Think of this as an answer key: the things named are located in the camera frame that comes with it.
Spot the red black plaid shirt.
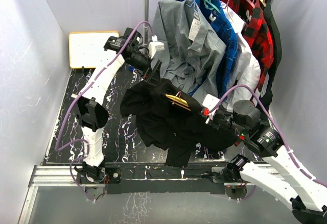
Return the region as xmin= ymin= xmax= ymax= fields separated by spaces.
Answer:
xmin=220 ymin=0 xmax=275 ymax=147

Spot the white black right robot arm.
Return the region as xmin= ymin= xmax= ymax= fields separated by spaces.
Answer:
xmin=202 ymin=95 xmax=326 ymax=223

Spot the whiteboard with yellow frame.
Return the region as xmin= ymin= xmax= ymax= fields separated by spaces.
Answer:
xmin=68 ymin=31 xmax=120 ymax=69

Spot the aluminium frame rail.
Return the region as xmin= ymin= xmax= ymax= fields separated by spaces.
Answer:
xmin=18 ymin=162 xmax=279 ymax=223

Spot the black hanging jacket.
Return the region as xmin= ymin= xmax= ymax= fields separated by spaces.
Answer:
xmin=235 ymin=0 xmax=283 ymax=115

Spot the white shirt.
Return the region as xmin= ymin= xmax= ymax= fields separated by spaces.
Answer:
xmin=219 ymin=1 xmax=261 ymax=112

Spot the pink hanger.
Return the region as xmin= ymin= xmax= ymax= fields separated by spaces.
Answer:
xmin=222 ymin=0 xmax=241 ymax=23

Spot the blue stapler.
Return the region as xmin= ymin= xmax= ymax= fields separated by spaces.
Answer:
xmin=128 ymin=65 xmax=137 ymax=72

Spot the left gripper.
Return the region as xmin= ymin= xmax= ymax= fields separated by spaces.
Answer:
xmin=126 ymin=52 xmax=162 ymax=88

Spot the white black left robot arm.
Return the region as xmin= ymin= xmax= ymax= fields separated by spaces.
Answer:
xmin=76 ymin=28 xmax=165 ymax=183

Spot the yellow clothes hanger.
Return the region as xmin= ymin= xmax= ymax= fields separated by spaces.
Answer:
xmin=165 ymin=91 xmax=191 ymax=111

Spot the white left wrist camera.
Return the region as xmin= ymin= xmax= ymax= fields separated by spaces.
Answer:
xmin=148 ymin=35 xmax=165 ymax=59

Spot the teal hanger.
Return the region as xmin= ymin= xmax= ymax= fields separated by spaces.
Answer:
xmin=203 ymin=0 xmax=221 ymax=14

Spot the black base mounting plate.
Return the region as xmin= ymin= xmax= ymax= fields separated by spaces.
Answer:
xmin=74 ymin=163 xmax=256 ymax=200

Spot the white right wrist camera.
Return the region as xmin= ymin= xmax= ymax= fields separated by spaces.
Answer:
xmin=202 ymin=94 xmax=221 ymax=124

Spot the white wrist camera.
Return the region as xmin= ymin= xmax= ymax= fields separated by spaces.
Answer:
xmin=202 ymin=94 xmax=221 ymax=124
xmin=148 ymin=35 xmax=165 ymax=59

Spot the grey shirt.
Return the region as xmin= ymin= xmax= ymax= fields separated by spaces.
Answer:
xmin=152 ymin=0 xmax=226 ymax=102

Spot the blue plaid shirt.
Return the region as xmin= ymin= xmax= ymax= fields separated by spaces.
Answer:
xmin=177 ymin=0 xmax=238 ymax=97

